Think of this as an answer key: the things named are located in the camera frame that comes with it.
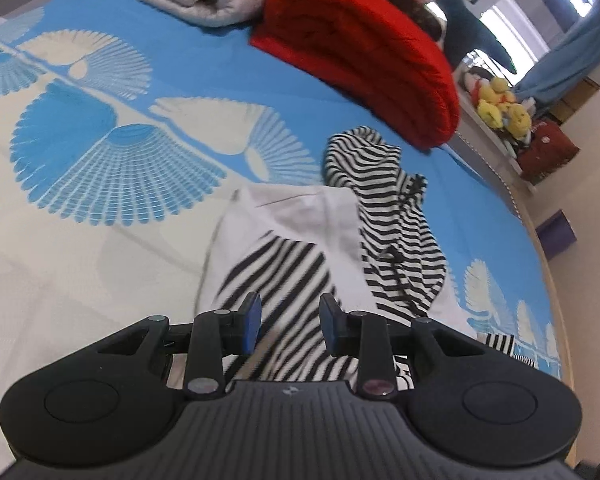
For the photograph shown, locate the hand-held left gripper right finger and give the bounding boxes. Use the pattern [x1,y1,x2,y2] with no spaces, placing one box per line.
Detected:
[319,292,483,401]

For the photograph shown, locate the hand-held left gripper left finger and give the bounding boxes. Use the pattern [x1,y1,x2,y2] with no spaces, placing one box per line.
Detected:
[96,291,263,401]

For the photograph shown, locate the white black striped small hoodie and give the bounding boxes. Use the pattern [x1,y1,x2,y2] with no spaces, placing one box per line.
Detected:
[196,126,536,391]

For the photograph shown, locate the blue white fan-print bed sheet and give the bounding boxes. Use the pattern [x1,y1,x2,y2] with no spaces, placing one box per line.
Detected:
[0,0,567,461]

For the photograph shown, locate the purple box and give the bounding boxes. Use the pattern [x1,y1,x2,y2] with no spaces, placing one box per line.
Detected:
[535,211,576,259]

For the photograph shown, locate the yellow plush toys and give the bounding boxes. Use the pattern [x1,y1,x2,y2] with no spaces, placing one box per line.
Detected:
[452,55,539,194]

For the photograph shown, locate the yellow plush toy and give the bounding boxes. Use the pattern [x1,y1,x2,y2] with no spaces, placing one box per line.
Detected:
[502,105,534,142]
[477,100,506,129]
[485,77,516,104]

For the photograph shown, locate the red folded blanket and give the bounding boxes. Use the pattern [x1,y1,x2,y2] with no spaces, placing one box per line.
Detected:
[250,0,462,151]

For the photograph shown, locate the red white plush doll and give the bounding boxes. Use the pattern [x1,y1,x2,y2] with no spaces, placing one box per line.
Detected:
[461,66,488,101]

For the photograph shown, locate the dark patterned cushion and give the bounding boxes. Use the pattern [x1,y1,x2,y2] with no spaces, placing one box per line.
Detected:
[402,0,448,43]

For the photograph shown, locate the wooden cabinet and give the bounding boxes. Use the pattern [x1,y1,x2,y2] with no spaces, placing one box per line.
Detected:
[550,77,600,126]

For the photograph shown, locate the blue shark plush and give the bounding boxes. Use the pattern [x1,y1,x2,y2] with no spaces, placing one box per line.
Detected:
[420,0,518,88]

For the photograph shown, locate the blue curtain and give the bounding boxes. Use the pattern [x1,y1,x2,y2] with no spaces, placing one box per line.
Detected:
[517,0,600,107]

